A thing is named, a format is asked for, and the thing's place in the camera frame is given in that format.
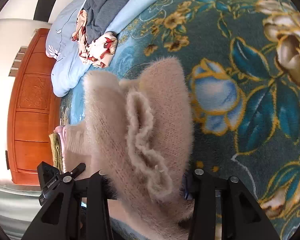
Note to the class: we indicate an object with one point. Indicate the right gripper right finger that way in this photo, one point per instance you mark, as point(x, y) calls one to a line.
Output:
point(242, 216)

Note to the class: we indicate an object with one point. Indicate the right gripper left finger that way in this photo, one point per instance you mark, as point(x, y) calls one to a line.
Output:
point(78, 204)

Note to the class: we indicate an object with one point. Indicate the beige fuzzy sweater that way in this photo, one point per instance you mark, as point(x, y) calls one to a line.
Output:
point(139, 134)

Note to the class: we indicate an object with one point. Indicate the olive green folded knit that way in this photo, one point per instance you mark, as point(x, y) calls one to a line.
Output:
point(56, 151)

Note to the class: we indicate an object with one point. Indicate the pink folded garment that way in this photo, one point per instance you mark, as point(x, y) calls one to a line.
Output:
point(60, 130)

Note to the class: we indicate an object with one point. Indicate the wooden headboard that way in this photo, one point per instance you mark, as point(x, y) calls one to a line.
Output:
point(33, 113)

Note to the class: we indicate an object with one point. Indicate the light blue floral duvet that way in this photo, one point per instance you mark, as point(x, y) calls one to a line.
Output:
point(68, 68)

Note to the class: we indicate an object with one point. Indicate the cream red patterned garment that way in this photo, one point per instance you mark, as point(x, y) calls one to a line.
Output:
point(99, 52)

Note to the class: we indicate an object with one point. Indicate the blue floral bed blanket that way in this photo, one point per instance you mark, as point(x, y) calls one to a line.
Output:
point(241, 60)

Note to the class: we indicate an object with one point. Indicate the white black wardrobe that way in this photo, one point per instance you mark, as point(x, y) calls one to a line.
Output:
point(40, 2)

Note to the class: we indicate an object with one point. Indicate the grey blue garment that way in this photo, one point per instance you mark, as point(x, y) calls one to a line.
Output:
point(112, 15)

